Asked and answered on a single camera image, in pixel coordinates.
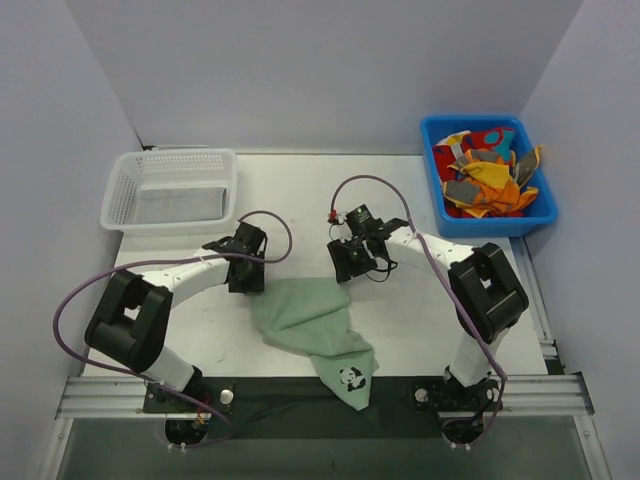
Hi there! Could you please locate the purple cable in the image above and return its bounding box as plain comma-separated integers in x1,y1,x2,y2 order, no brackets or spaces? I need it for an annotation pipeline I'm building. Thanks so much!
327,174,511,446
52,209,295,449

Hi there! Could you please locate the green panda towel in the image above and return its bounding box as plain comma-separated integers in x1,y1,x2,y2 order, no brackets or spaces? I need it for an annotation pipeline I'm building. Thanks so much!
250,278,379,411

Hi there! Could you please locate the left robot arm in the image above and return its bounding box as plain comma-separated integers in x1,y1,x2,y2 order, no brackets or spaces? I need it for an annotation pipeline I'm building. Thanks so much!
84,222,267,396

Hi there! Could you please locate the aluminium front rail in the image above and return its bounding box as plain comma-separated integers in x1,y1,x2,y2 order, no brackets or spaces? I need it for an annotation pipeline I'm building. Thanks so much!
39,374,610,479

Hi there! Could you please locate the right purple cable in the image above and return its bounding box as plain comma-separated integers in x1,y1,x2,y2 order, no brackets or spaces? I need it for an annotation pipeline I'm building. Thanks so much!
327,174,511,446

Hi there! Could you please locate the blue plastic bin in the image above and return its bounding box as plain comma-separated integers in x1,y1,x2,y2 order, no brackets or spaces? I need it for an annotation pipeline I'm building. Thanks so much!
420,113,558,238

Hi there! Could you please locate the white perforated plastic basket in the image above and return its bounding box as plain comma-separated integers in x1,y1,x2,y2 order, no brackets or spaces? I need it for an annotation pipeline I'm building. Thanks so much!
100,148,238,236

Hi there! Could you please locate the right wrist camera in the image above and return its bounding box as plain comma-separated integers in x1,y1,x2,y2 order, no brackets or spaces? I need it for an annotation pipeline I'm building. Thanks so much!
328,204,383,236

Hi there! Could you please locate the orange towel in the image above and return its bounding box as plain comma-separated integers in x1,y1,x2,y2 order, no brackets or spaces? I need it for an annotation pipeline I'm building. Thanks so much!
442,161,539,218

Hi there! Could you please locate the grey orange-edged towel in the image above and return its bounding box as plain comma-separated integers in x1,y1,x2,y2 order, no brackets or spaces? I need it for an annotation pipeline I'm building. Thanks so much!
513,145,543,188

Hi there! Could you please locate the black base mat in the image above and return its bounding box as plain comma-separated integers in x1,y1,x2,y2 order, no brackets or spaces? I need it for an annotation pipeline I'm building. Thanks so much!
142,375,501,441

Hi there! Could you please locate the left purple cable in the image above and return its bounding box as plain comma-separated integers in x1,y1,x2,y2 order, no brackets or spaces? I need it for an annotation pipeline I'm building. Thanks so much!
52,209,295,449

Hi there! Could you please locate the grey panda towel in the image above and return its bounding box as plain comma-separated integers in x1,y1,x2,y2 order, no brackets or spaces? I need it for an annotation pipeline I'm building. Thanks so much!
134,186,227,224

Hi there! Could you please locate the red blue towel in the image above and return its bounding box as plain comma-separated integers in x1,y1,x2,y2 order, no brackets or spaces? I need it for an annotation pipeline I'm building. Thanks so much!
432,127,516,182

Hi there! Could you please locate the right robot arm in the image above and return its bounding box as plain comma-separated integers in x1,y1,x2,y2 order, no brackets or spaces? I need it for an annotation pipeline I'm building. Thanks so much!
327,218,529,389

